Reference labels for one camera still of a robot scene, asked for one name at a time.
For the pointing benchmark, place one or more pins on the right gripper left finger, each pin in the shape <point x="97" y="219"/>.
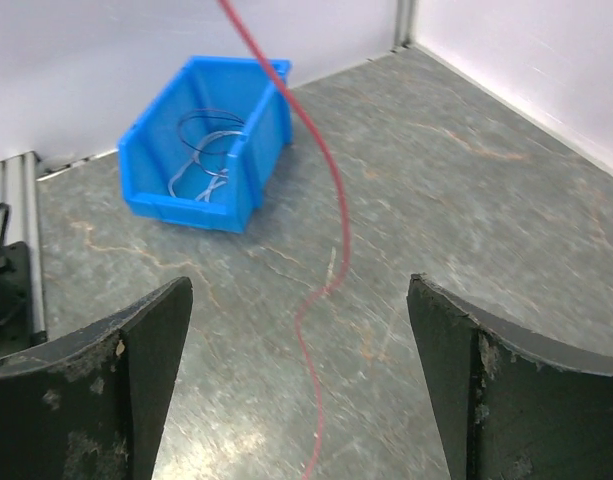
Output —
<point x="92" y="404"/>

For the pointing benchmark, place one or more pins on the blue plastic bin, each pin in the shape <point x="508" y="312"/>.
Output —
<point x="201" y="154"/>

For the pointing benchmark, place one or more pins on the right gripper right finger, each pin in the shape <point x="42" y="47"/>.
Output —
<point x="508" y="402"/>

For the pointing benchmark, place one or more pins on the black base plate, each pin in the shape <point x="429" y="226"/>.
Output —
<point x="18" y="328"/>

